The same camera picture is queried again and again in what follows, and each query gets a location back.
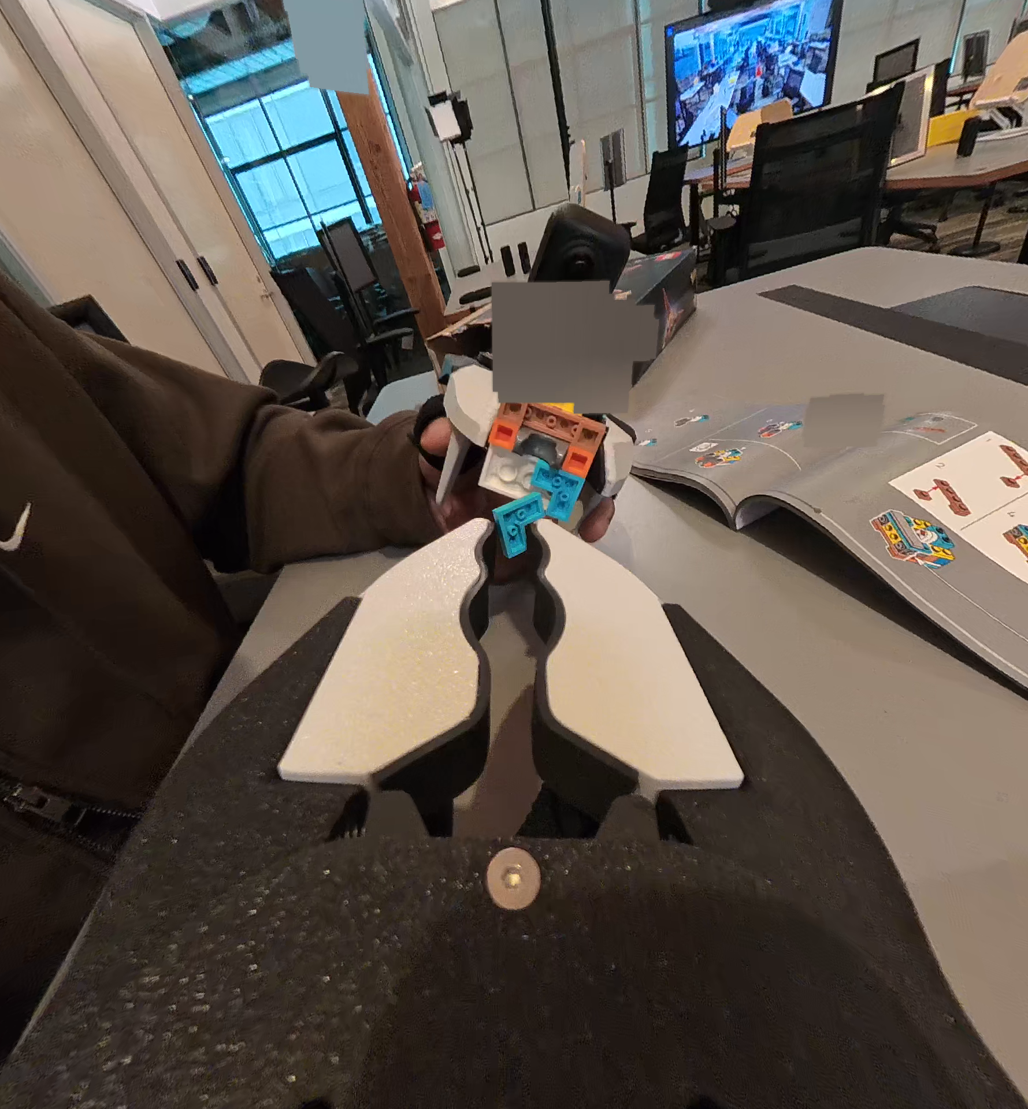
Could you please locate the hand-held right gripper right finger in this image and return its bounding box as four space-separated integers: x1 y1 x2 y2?
531 518 746 807

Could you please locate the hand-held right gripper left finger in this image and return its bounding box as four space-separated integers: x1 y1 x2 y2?
278 517 493 794

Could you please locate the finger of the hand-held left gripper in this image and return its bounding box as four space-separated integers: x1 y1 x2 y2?
599 414 638 501
434 364 499 509

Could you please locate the multicoloured brick model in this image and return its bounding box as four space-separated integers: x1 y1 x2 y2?
477 400 610 523

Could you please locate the teal L-shaped brick plate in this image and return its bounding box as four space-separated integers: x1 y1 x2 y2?
492 492 548 557

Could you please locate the person's left forearm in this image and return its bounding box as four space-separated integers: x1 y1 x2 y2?
124 342 441 577

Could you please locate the grey desk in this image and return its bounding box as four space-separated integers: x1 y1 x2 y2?
202 245 1028 1109

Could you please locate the wood-edged desk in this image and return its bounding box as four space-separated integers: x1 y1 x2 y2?
687 121 1028 270

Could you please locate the person's left hand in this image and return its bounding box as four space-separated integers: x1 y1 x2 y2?
410 394 616 583

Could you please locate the dark printed toy box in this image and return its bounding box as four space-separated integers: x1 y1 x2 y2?
425 245 699 386

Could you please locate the red fire extinguisher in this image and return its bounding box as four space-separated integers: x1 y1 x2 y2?
407 169 444 252

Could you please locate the grey instruction booklet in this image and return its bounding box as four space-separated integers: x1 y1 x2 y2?
630 403 1028 720

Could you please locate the light panel on stand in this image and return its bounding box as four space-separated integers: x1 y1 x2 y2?
427 91 493 265

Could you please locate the monitor on easel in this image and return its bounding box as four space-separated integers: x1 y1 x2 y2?
316 217 378 300

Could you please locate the black mesh office chair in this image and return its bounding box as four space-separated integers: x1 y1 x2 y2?
708 82 907 287

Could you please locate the person's brown jacket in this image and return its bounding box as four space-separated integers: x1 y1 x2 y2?
0 238 272 1109

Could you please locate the white double door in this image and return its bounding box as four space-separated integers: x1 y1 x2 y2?
46 0 316 382

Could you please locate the yellow box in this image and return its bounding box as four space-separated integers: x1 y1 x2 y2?
925 111 983 157

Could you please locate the wooden laptop stand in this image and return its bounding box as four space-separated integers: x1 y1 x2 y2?
968 30 1028 131

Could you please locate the wooden post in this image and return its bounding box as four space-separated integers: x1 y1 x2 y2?
336 65 450 348

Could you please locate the large wall screen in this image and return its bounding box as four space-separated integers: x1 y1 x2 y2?
663 0 844 150

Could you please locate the black desk cable cover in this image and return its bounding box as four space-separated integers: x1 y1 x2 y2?
756 284 1028 400

